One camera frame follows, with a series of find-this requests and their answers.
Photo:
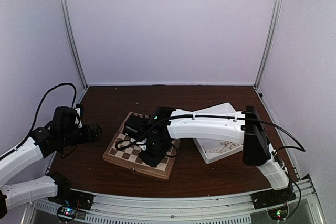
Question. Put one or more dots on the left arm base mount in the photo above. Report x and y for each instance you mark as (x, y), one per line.
(67, 196)

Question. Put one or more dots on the front aluminium rail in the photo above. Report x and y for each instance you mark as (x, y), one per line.
(234, 208)

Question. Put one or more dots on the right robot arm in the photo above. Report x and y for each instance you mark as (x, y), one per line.
(213, 124)

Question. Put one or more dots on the right aluminium frame post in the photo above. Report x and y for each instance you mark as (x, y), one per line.
(276, 10)

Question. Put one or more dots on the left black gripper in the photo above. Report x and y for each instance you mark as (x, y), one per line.
(95, 136)

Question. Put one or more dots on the white plastic tray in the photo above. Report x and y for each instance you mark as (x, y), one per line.
(205, 145)

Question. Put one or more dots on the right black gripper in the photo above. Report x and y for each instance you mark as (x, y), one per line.
(153, 161)

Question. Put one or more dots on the pile of white chess pieces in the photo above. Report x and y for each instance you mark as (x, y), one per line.
(225, 147)

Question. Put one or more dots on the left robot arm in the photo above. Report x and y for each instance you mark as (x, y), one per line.
(64, 130)

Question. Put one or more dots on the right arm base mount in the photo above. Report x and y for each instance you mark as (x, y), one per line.
(269, 198)

